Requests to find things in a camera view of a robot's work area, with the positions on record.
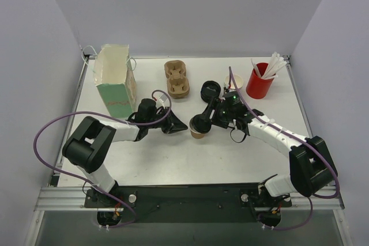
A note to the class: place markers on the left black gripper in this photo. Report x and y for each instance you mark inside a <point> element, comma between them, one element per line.
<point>168,124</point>

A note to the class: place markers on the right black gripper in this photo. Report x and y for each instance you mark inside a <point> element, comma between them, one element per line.
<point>215,112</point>

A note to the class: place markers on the brown paper coffee cup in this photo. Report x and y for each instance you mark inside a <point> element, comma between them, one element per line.
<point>197,133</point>

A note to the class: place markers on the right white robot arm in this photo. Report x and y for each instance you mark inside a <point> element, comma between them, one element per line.
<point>310,164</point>

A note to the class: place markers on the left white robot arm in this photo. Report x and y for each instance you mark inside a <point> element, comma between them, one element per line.
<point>88,146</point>

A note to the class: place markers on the black coffee lid stack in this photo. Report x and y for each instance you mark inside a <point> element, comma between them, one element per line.
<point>209,90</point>

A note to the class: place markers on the green paper takeout bag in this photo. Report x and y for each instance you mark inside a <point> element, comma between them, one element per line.
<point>114,78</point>

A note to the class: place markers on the brown cardboard cup carrier stack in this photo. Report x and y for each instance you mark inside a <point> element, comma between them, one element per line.
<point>177,81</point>

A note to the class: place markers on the brown paper cup stack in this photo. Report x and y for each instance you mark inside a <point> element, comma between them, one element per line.
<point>238,80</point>

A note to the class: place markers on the red straw holder cup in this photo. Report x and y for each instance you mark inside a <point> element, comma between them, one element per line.
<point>257,87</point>

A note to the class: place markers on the white wrapped straws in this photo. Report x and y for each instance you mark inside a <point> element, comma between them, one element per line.
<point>276,63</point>

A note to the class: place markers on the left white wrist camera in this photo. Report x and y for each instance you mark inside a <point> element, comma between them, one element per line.
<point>162,99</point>

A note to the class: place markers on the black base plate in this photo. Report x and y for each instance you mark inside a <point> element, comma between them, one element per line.
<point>245,202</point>

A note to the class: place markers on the aluminium front rail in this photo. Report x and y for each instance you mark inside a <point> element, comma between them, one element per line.
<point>75,199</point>

